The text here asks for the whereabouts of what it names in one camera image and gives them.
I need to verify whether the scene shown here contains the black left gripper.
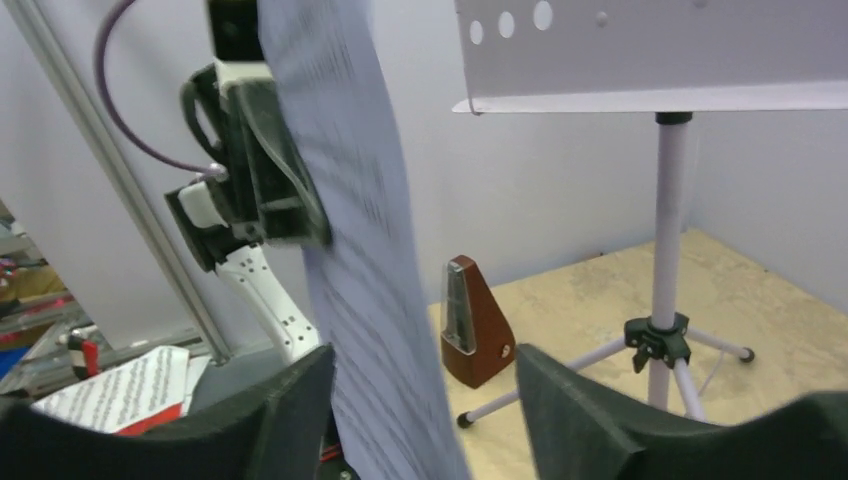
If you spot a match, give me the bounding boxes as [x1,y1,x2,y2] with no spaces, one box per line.
[165,64,332,272]

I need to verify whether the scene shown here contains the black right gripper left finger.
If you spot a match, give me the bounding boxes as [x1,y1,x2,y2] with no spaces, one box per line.
[1,345,335,479]

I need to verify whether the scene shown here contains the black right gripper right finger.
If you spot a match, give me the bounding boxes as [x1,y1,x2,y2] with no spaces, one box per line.
[516,344,847,480]

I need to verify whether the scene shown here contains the white sheet music pages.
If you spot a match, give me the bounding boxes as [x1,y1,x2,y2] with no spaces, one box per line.
[258,1,469,479]

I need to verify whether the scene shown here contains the pink paper folder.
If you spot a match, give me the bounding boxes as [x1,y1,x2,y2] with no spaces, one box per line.
[33,346,211,435]

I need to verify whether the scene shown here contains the lilac perforated music stand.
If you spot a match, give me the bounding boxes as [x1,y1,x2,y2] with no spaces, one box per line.
[454,1,847,421]

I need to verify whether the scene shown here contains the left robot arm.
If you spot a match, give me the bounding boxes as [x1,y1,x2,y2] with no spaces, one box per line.
[165,61,332,363]

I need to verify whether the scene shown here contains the brown wooden metronome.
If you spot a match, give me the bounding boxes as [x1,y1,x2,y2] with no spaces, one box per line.
[439,255,516,389]

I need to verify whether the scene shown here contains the red handled tool outside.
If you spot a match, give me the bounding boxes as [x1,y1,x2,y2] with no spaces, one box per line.
[56,325,101,381]

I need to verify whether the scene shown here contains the aluminium frame rails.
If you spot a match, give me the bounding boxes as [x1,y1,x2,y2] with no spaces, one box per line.
[1,1,232,365]

